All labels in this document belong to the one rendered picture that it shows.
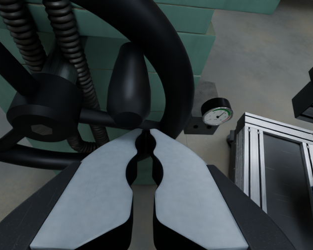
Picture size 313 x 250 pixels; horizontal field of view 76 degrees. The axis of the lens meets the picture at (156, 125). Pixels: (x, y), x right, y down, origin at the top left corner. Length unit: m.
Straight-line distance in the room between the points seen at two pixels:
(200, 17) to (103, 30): 0.17
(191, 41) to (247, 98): 1.22
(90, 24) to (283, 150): 1.01
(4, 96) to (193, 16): 0.42
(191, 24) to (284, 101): 1.41
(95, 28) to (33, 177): 0.95
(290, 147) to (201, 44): 0.87
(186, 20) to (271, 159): 0.82
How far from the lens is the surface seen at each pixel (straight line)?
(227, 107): 0.42
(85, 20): 0.25
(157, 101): 0.47
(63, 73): 0.24
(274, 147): 1.10
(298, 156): 1.15
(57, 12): 0.23
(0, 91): 0.53
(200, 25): 0.36
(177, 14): 0.35
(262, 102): 1.60
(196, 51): 0.39
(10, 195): 1.14
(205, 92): 0.53
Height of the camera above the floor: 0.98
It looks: 55 degrees down
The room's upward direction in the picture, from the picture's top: 12 degrees clockwise
